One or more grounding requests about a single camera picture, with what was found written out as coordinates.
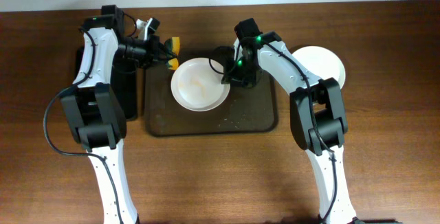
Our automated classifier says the black rectangular tray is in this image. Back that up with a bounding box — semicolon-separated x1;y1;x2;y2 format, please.
74;47;138;121

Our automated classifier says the white plate bottom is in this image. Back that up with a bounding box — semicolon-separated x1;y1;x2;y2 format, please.
292;46;346;89

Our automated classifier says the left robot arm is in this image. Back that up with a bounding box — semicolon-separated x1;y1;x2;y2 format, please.
60;14;160;223

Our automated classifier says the white plate top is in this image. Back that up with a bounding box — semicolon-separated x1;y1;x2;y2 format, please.
170;58;230;112

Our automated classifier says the brown plastic serving tray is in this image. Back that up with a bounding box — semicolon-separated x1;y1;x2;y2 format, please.
144;47;278;137

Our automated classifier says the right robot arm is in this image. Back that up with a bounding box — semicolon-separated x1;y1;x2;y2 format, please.
225;32;359;223

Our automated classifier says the yellow green sponge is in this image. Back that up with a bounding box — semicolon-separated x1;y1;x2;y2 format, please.
164;37;181;70

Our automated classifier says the white plate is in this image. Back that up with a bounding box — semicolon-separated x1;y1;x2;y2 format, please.
170;58;230;112
292;46;346;89

